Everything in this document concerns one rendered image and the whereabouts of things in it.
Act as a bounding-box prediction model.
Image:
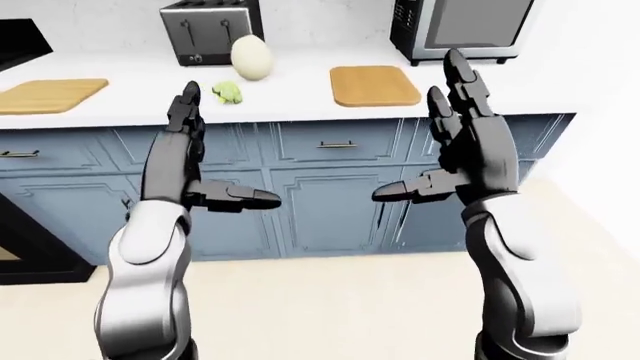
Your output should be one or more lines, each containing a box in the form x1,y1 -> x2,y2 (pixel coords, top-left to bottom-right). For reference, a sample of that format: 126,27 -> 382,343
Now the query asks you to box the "silver black toaster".
159,0 -> 265,68

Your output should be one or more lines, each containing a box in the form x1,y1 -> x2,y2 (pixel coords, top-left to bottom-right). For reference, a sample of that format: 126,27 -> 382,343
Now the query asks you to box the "pale cantaloupe melon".
230,33 -> 274,81

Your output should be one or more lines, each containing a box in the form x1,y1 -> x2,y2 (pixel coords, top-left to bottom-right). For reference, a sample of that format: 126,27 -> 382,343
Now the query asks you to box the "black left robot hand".
139,79 -> 283,214

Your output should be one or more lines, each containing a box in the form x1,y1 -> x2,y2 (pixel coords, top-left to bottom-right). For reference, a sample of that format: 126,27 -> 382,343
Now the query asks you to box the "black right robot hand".
370,48 -> 521,207

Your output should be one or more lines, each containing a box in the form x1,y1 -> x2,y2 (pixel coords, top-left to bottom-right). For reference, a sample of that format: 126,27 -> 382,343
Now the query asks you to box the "silver black toaster oven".
389,0 -> 537,68

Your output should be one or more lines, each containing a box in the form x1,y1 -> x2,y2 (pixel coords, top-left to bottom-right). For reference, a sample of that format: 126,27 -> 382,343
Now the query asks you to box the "green broccoli floret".
211,81 -> 244,105

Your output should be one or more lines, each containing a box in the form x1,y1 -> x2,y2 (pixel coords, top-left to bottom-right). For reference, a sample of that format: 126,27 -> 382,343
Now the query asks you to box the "rectangular wooden cutting board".
0,78 -> 110,115
329,65 -> 422,108

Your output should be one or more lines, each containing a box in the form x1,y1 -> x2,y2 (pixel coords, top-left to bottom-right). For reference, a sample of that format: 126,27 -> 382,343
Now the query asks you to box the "blue kitchen cabinet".
0,111 -> 577,266

